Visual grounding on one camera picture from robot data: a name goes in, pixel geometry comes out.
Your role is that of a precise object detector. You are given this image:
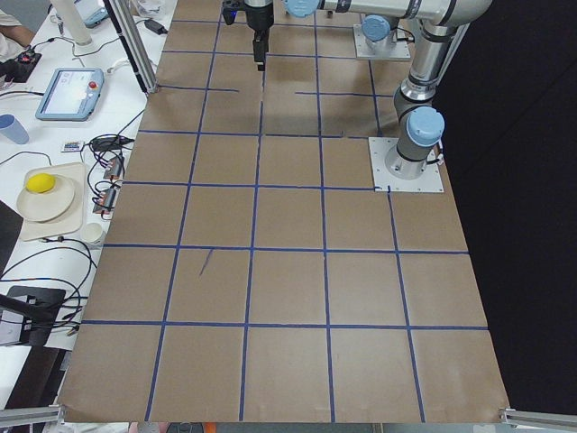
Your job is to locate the white paper cup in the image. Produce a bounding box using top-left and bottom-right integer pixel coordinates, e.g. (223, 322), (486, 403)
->
(80, 223), (106, 247)

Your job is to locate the blue plastic cup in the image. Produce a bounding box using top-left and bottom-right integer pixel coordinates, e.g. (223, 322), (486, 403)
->
(0, 114), (30, 144)

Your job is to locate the beige tray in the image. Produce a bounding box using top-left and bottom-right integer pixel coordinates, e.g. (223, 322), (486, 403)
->
(16, 162), (87, 241)

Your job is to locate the beige plate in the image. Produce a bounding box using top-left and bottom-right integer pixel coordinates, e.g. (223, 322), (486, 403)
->
(16, 175), (75, 222)

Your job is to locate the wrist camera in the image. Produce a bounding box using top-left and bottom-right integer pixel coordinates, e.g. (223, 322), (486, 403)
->
(221, 0), (245, 25)

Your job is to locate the black camera stand base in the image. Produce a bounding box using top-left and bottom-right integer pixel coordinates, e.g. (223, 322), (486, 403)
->
(1, 286), (66, 346)

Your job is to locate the yellow lemon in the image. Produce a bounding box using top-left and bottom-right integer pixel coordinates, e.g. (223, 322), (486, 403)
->
(25, 172), (56, 194)

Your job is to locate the aluminium frame post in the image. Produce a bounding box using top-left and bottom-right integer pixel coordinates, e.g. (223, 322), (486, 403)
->
(104, 0), (158, 94)

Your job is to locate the black power adapter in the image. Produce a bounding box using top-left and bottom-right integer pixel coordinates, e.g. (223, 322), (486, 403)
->
(143, 18), (168, 35)

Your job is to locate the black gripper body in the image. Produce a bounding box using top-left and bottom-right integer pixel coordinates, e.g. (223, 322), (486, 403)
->
(245, 5), (274, 32)

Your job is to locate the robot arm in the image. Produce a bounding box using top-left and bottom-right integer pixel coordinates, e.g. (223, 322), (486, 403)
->
(361, 14), (416, 48)
(255, 1), (490, 139)

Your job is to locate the teach pendant tablet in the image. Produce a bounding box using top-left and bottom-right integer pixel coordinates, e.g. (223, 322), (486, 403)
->
(35, 68), (105, 122)

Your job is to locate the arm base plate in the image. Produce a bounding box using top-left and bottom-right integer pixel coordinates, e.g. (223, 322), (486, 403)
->
(369, 137), (444, 193)
(353, 24), (411, 61)

